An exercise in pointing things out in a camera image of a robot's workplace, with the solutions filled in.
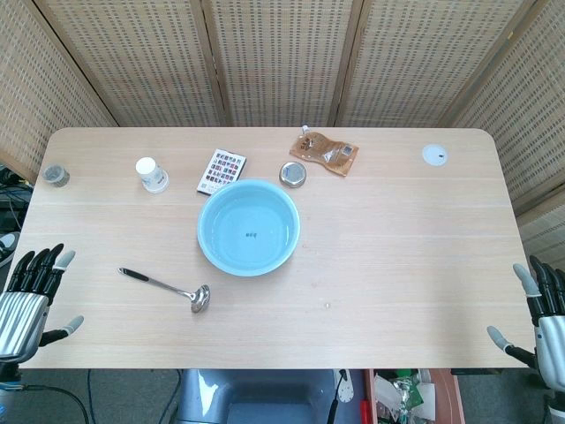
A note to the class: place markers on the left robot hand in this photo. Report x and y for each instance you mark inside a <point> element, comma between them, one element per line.
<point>20,318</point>

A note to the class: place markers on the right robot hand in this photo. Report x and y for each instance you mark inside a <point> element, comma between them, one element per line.
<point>552,340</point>

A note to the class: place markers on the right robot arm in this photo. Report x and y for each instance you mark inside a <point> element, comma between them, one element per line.
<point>557,408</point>

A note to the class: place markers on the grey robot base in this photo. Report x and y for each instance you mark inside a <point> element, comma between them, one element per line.
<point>256,397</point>

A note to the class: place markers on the light blue bowl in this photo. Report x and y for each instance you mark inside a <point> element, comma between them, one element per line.
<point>249,229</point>

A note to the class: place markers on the black white sneaker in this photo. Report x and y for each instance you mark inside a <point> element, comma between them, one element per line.
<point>8,247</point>

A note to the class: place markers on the small grey jar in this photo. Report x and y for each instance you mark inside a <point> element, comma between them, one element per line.
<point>55,174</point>

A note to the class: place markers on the red bin with clutter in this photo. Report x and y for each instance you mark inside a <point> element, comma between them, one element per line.
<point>410,397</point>

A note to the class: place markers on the white plastic cup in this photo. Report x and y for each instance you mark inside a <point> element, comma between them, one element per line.
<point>152,176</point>

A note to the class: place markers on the white round grommet cover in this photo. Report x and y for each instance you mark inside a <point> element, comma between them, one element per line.
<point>435,155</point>

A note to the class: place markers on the card with coloured squares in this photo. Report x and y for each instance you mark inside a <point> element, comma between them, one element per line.
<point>220,170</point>

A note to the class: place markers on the brown spout pouch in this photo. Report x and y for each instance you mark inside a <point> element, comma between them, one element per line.
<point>324,152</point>

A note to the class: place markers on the round metal tin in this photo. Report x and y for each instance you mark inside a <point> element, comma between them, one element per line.
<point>291,173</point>

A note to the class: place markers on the bamboo folding screen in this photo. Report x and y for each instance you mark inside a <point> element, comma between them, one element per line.
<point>282,62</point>

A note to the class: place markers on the white plastic bracket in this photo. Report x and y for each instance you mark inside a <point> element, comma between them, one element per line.
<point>345,388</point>

